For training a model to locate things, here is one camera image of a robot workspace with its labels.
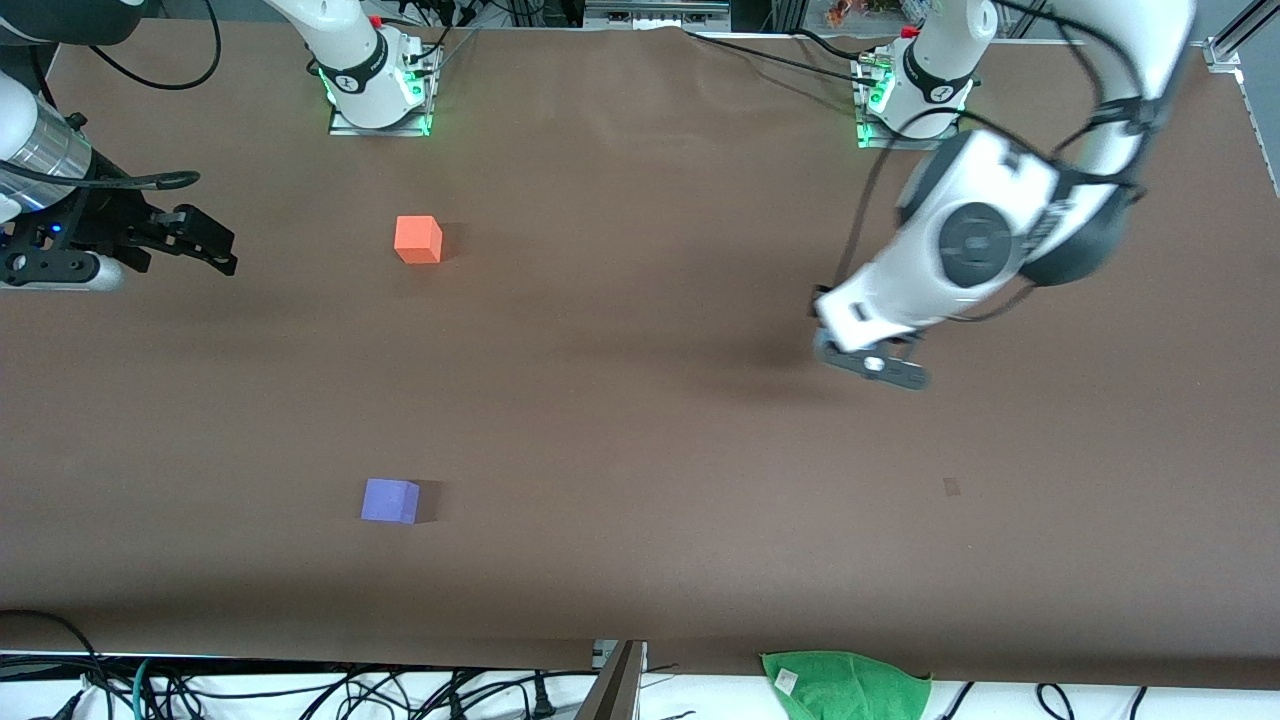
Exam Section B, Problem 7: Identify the orange foam block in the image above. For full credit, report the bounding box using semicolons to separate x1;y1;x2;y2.
394;215;444;265

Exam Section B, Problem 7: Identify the purple foam block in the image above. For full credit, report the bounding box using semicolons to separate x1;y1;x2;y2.
361;478;422;525

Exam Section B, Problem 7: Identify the brown table cover sheet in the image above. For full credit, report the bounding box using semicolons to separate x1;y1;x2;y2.
0;20;1280;691

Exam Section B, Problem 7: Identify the grey metal device box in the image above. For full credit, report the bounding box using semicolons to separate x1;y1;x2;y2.
584;0;732;31

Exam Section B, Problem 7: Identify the green microfibre cloth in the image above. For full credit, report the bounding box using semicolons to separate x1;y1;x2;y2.
760;650;933;720

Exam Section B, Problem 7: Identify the black looping arm cable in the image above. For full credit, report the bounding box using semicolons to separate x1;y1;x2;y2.
88;0;222;92
835;0;1151;326

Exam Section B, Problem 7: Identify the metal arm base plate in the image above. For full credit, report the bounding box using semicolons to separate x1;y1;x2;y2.
852;55;963;152
328;45;443;138

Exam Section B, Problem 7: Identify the thick black cable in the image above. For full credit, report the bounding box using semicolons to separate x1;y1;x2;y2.
0;609;116;720

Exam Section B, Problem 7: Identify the aluminium frame rail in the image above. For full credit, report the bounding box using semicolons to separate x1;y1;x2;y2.
1203;10;1280;201

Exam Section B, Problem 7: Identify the grey metal post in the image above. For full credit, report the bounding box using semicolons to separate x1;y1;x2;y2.
575;640;648;720

